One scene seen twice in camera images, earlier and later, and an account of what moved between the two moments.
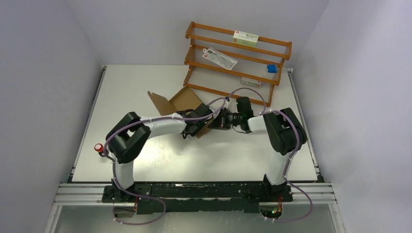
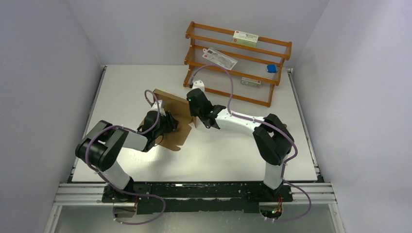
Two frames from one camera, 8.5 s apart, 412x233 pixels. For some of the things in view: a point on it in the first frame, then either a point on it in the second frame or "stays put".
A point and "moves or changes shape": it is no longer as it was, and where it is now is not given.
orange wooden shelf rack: x=238 y=65 stays put
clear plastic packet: x=219 y=58 stays put
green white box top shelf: x=245 y=38 stays put
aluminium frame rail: x=322 y=193 stays put
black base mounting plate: x=167 y=198 stays put
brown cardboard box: x=186 y=100 moves or changes shape
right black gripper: x=219 y=122 → x=191 y=111
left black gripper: x=201 y=124 → x=172 y=123
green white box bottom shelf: x=250 y=82 stays put
